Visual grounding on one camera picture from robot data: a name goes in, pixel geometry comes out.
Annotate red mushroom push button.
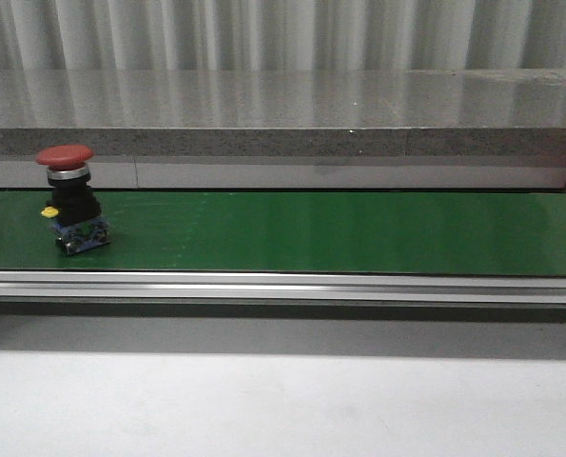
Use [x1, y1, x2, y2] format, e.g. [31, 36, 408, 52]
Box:
[36, 145, 109, 255]

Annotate white panel under counter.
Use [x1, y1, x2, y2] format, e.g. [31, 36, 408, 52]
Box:
[0, 155, 566, 191]

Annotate green conveyor belt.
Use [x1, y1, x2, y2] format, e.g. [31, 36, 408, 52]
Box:
[0, 190, 566, 276]

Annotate grey speckled stone counter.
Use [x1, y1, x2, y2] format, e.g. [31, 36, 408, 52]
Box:
[0, 70, 566, 158]

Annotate white pleated curtain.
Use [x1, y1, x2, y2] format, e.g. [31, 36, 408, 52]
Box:
[0, 1, 566, 70]

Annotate aluminium conveyor frame rail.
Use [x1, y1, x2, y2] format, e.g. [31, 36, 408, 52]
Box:
[0, 270, 566, 307]

